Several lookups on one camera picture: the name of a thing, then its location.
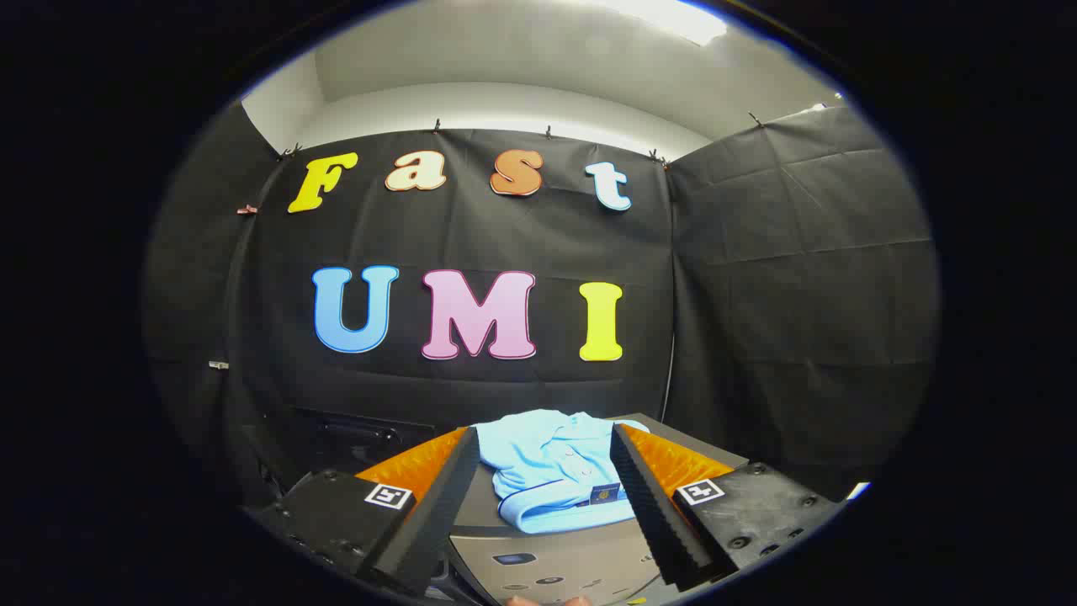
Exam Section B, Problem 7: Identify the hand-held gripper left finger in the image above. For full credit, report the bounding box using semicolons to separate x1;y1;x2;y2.
244;425;482;598

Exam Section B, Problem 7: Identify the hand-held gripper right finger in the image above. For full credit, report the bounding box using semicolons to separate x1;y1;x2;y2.
607;421;846;590

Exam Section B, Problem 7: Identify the black backdrop cloth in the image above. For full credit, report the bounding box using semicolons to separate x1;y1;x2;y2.
143;105;939;506

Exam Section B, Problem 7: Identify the grey cabinet with buttons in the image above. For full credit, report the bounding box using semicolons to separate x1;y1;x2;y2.
446;412;754;606

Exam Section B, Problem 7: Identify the light blue shirt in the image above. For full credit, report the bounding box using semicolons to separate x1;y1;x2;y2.
474;409;653;535

